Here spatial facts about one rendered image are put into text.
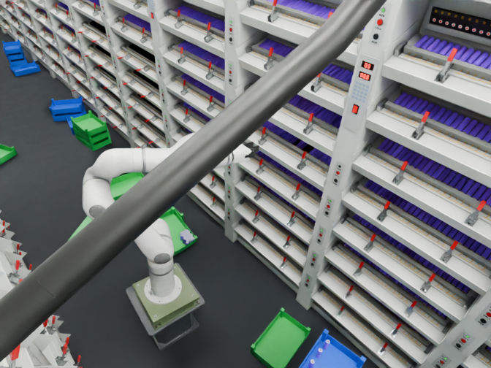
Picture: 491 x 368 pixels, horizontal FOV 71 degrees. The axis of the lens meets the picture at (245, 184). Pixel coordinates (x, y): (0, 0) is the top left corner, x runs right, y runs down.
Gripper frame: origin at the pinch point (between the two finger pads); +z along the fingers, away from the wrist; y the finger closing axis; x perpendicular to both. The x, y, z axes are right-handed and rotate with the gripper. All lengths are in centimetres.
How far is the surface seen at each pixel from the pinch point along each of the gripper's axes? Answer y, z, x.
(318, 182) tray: 27.0, 19.2, -9.5
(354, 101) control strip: 34.5, 9.5, 33.6
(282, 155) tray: 2.3, 21.0, -8.0
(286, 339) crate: 42, 14, -107
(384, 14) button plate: 37, 4, 62
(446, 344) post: 102, 25, -47
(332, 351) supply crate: 69, 1, -70
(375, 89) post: 41, 9, 40
